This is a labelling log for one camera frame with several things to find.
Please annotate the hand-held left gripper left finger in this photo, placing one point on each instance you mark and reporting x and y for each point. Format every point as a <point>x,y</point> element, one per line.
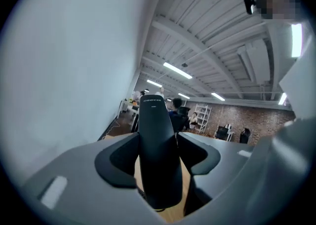
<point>116,169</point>

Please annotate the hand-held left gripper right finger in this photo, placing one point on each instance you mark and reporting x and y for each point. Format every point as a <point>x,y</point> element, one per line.
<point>205,162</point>

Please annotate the long ceiling light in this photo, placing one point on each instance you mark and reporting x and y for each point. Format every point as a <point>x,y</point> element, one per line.
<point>296,40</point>
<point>177,70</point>
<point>218,96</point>
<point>154,83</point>
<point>184,96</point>
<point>282,98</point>

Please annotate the black ceiling sensor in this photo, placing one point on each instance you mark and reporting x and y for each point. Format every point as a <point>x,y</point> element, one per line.
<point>184,65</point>

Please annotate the white ceiling air conditioner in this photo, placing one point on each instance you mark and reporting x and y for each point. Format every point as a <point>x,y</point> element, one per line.
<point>256,61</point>

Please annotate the white metal shelf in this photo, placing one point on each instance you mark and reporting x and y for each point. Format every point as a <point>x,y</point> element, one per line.
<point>203,118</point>

